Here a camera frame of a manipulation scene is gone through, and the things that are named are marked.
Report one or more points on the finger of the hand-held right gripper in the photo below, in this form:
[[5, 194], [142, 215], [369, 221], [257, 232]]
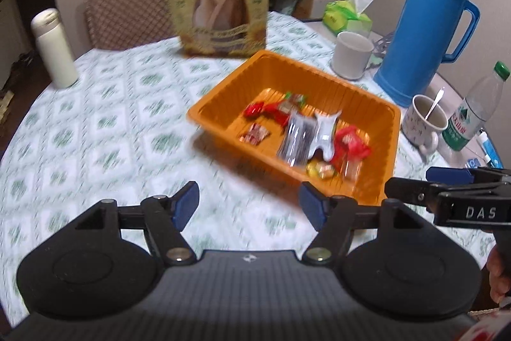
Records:
[[449, 175], [411, 191]]

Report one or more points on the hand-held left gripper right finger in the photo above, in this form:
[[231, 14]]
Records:
[[313, 204]]

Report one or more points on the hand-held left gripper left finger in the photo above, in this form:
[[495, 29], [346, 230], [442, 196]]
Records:
[[185, 204]]

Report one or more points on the yellow candy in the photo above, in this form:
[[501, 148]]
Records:
[[319, 169]]

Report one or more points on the green and black snack packet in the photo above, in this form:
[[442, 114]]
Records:
[[297, 141]]

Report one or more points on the medium red snack packet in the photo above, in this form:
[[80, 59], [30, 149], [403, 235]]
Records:
[[351, 143]]

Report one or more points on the large red and white snack packet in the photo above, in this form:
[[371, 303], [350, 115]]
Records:
[[325, 133]]

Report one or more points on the small red candy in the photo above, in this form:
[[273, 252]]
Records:
[[254, 109], [253, 135]]

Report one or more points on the green candy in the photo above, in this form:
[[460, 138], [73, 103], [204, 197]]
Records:
[[297, 99]]

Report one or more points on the orange plastic tray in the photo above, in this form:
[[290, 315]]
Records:
[[263, 77]]

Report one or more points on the person's right hand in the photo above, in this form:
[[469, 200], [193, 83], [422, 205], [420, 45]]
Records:
[[500, 273]]

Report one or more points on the blue flat box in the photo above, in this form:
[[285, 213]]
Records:
[[489, 151]]

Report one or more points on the patterned white mug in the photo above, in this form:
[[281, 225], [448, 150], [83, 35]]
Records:
[[417, 127]]

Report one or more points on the clear plastic water bottle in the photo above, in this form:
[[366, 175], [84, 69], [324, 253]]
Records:
[[471, 117]]

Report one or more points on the metal spoon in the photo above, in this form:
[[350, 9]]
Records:
[[435, 103]]

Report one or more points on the red and white garment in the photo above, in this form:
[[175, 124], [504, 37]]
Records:
[[479, 331]]

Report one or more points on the blue thermos jug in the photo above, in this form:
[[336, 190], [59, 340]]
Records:
[[419, 33]]

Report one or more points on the purple phone stand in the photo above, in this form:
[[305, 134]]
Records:
[[381, 45]]

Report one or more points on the plain white cup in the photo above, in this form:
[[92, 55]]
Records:
[[351, 57]]

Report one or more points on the green tissue pack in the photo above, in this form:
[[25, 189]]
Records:
[[345, 15]]

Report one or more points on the large sunflower seed bag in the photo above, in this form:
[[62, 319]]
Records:
[[217, 5]]

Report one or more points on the white thermos bottle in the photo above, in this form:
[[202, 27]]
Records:
[[54, 49]]

